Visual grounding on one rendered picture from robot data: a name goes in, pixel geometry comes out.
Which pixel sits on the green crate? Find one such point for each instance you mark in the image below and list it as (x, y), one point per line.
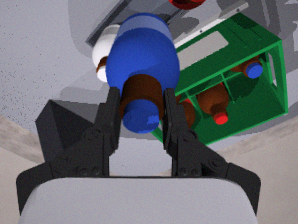
(220, 48)

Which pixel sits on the white bottle with grey label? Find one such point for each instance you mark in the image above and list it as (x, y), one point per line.
(102, 49)

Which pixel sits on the blue bottle with light blue label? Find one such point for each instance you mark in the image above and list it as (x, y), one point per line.
(142, 62)

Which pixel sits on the brown bottle with blue cap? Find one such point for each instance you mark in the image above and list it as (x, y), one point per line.
(251, 68)

